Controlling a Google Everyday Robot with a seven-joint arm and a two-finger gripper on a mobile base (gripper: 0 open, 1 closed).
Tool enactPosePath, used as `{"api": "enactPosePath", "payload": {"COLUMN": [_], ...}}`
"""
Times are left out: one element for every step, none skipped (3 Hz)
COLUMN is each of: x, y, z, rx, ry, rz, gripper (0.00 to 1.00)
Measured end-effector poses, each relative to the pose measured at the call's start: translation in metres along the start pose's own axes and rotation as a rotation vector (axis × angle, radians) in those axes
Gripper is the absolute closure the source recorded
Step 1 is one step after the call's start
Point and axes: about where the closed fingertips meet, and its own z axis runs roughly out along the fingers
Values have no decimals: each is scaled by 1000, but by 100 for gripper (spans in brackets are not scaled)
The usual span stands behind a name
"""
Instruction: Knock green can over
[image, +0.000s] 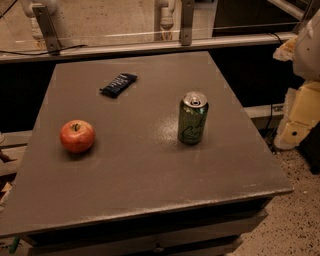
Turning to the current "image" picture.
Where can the metal railing ledge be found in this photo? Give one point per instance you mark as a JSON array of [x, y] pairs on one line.
[[79, 52]]

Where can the grey table with drawer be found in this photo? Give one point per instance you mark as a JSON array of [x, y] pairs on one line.
[[139, 190]]

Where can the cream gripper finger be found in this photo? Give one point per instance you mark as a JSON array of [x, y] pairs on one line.
[[301, 113], [286, 51]]

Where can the left metal bracket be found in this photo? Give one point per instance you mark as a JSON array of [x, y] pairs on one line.
[[47, 29]]

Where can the white pipe centre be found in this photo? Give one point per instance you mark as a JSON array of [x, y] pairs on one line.
[[165, 10]]

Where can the dark blue snack bar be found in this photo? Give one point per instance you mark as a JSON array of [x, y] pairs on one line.
[[118, 85]]

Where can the white pipe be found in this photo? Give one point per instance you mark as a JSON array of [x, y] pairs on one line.
[[165, 10], [57, 16]]

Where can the red apple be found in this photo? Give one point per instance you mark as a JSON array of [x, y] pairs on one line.
[[77, 136]]

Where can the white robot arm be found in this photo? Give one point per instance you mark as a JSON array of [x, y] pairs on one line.
[[306, 59]]

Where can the white pipe left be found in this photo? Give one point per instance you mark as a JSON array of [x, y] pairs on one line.
[[57, 16]]

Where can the metal bracket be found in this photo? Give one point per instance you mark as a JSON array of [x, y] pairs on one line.
[[187, 13], [47, 29]]

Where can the right metal bracket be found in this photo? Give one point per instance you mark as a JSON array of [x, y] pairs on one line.
[[187, 13]]

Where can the green soda can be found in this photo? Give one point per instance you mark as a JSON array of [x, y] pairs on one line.
[[193, 111]]

